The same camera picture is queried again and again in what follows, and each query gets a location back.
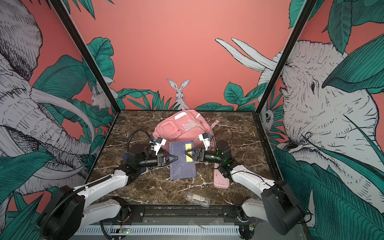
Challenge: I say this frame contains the pink pencil case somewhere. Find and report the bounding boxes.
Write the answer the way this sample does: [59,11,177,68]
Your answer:
[213,169,230,189]

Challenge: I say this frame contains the white ventilation grille strip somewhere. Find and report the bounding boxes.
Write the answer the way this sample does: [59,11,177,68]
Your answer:
[71,224,241,236]

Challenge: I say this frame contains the dark blue book yellow label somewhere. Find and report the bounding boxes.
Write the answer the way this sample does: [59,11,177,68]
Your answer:
[169,141,196,181]

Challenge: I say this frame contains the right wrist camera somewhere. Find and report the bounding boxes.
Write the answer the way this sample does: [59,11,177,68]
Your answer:
[199,133,212,151]

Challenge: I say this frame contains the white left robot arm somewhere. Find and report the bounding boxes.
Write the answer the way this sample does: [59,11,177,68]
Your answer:
[38,143,178,240]

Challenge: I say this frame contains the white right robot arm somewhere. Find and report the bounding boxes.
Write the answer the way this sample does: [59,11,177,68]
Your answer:
[185,147,305,235]

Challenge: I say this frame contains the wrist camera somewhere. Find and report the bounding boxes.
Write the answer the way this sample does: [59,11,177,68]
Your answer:
[199,133,212,151]
[151,137,167,156]

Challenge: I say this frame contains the black frame post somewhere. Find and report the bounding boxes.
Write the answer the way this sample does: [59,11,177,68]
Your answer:
[256,0,317,114]
[49,0,121,115]

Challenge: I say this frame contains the dark blue book left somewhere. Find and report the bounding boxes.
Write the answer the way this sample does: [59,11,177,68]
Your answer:
[123,152,147,174]

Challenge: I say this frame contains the pink student backpack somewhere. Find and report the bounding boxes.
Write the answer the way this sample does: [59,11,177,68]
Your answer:
[153,110,219,151]

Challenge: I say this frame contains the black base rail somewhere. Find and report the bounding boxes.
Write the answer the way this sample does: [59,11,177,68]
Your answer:
[98,204,304,224]

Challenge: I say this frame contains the black frame post right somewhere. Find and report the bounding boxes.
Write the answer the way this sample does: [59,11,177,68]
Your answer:
[256,0,317,114]

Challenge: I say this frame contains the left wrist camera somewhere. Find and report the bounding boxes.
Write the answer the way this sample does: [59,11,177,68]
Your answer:
[151,137,167,156]

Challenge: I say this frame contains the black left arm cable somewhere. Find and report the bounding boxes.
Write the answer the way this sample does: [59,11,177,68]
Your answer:
[126,128,154,152]

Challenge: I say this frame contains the black frame post left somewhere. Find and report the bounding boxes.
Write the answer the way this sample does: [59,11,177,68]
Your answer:
[49,0,121,115]

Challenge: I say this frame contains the clear plastic eraser box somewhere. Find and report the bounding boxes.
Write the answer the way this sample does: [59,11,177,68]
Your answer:
[185,193,211,208]

